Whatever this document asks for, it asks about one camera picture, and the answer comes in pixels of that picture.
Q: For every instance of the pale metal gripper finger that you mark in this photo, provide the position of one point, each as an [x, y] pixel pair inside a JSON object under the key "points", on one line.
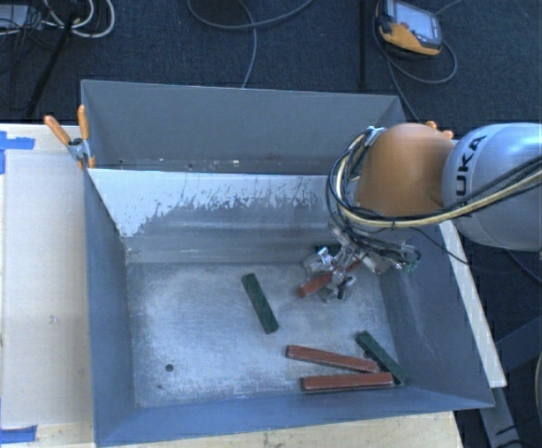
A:
{"points": [[338, 288], [319, 260]]}

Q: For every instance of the red-brown block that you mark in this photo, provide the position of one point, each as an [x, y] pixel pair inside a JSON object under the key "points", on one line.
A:
{"points": [[331, 358], [315, 285], [345, 382]]}

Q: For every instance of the dark green flat block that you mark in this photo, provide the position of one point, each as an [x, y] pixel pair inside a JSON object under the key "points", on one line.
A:
{"points": [[259, 302], [382, 356]]}

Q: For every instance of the grey metal bin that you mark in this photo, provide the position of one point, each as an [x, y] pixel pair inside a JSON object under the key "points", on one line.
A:
{"points": [[233, 325]]}

